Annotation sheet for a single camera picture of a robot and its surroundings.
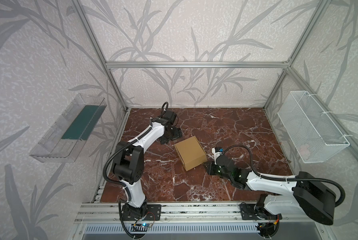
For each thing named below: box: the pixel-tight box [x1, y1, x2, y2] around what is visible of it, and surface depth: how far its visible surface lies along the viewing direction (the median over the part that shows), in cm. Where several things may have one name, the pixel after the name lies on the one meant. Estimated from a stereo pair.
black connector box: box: [255, 222, 276, 237], surface depth 72 cm
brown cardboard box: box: [174, 136, 208, 172], surface depth 93 cm
